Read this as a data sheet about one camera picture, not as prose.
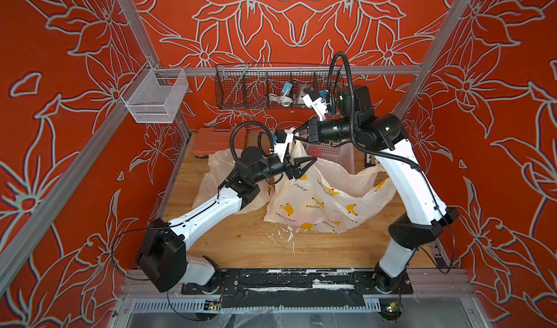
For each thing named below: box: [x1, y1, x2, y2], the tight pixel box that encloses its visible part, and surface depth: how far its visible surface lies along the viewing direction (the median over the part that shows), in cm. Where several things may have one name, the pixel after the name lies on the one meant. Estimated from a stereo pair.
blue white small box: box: [281, 81, 294, 97], surface depth 85 cm
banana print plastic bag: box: [263, 131, 396, 234], surface depth 71 cm
